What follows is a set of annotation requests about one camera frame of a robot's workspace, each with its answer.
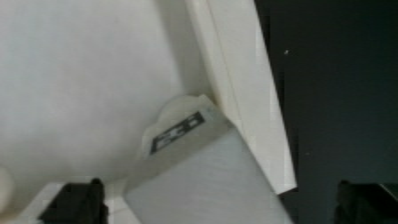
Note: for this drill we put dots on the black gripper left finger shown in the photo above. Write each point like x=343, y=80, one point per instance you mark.
x=76, y=206

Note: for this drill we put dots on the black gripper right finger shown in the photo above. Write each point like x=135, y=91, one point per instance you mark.
x=366, y=203

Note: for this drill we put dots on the white table leg with tag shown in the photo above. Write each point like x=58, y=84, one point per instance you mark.
x=197, y=184

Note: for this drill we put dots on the white square table top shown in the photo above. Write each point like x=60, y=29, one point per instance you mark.
x=101, y=58

